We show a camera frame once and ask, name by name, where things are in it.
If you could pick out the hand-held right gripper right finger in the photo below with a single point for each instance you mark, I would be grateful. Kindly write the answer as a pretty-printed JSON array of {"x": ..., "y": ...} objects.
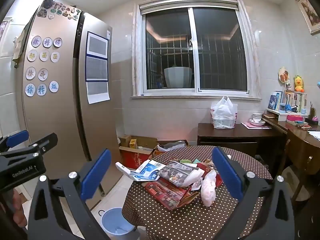
[{"x": 227, "y": 173}]

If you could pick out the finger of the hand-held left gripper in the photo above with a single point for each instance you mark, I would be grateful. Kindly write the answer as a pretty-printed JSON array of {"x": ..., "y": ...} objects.
[
  {"x": 45, "y": 141},
  {"x": 17, "y": 138}
]

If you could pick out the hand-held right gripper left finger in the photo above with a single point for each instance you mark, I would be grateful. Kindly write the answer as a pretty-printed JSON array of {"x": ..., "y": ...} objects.
[{"x": 96, "y": 173}]

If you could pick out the white tissue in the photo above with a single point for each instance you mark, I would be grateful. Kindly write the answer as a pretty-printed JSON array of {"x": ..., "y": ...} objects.
[{"x": 208, "y": 188}]

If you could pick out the light blue carton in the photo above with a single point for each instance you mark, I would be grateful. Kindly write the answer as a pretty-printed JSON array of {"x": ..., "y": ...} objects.
[{"x": 197, "y": 160}]

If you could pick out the blue plastic bucket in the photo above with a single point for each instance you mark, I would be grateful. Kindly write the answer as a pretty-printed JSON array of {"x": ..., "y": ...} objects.
[{"x": 115, "y": 220}]

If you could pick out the grey photo printed wrapper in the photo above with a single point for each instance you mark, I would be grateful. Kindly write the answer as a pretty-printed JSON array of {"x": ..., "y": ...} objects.
[{"x": 175, "y": 172}]

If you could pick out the red printed leaflet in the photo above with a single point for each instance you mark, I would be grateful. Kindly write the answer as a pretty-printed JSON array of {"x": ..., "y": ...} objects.
[{"x": 165, "y": 195}]

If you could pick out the person's left hand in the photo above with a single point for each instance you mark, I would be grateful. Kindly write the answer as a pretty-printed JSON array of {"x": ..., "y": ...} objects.
[{"x": 20, "y": 205}]

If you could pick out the dark wooden sideboard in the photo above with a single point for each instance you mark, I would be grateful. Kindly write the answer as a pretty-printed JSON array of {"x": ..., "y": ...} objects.
[{"x": 225, "y": 136}]

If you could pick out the red cardboard box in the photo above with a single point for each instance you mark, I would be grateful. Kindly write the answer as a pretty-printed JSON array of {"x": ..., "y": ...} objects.
[{"x": 132, "y": 160}]

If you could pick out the small yellow carton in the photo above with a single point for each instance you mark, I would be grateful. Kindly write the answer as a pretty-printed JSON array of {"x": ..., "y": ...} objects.
[{"x": 133, "y": 143}]

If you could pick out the pink paper sheet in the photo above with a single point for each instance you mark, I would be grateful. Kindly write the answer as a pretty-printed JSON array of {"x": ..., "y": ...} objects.
[{"x": 250, "y": 126}]

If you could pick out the beige two-door refrigerator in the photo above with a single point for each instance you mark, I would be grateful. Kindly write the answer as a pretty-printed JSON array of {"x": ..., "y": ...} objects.
[{"x": 67, "y": 92}]

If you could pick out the round table polka dot tablecloth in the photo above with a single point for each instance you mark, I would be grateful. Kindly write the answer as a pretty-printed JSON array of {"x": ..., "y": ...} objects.
[{"x": 195, "y": 220}]

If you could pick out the white plastic shopping bag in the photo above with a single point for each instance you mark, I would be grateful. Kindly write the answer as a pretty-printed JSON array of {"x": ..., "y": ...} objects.
[{"x": 223, "y": 115}]

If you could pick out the open brown cardboard box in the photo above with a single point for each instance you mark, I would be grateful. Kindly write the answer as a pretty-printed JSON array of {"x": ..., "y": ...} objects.
[{"x": 146, "y": 142}]

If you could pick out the grey cloth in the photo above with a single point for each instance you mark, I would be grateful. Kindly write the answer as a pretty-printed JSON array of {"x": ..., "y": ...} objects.
[{"x": 175, "y": 146}]

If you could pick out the white ceramic bowl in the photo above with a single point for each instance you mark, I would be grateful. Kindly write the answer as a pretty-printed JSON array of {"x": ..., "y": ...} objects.
[{"x": 257, "y": 117}]

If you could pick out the brown wooden chair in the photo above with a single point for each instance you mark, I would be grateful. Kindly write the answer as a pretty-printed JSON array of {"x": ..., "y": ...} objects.
[{"x": 297, "y": 160}]

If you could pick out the white printed paper sheet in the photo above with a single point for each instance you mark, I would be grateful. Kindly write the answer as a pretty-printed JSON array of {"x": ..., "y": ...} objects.
[{"x": 98, "y": 92}]

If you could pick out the white desktop shelf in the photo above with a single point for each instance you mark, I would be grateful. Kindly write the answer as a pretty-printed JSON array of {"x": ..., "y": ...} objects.
[{"x": 282, "y": 116}]

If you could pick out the dark wooden desk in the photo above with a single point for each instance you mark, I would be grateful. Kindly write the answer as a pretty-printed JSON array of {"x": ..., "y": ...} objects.
[{"x": 307, "y": 140}]

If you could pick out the row of books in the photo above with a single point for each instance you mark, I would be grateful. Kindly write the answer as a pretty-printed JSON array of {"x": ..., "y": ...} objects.
[{"x": 276, "y": 101}]

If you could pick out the beige hanging cloth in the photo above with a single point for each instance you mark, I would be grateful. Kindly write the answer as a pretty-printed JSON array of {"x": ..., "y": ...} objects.
[{"x": 20, "y": 47}]

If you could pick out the group of round character magnets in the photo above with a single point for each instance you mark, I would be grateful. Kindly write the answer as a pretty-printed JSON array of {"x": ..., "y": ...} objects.
[{"x": 47, "y": 42}]

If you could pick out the blue bordered printed sheet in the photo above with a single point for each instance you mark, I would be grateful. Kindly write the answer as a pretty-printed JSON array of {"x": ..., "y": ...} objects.
[{"x": 97, "y": 55}]

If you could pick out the grey plant pot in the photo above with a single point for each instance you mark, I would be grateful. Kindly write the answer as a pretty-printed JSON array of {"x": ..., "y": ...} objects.
[{"x": 177, "y": 77}]

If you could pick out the round cartoon hand fan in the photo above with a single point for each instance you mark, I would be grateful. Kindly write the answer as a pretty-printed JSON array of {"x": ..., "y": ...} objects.
[{"x": 283, "y": 76}]

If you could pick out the yellow plush duck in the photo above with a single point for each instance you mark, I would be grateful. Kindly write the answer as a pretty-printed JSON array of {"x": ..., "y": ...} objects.
[{"x": 298, "y": 82}]

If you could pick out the white framed sliding window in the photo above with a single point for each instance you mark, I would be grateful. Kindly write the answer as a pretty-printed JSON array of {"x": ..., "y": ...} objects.
[{"x": 193, "y": 55}]

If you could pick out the group of souvenir fridge magnets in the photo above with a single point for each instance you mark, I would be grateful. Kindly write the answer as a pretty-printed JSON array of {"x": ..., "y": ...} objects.
[{"x": 47, "y": 3}]

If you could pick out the framed wall picture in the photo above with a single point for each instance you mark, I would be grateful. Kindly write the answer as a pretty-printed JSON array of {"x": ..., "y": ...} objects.
[{"x": 308, "y": 12}]

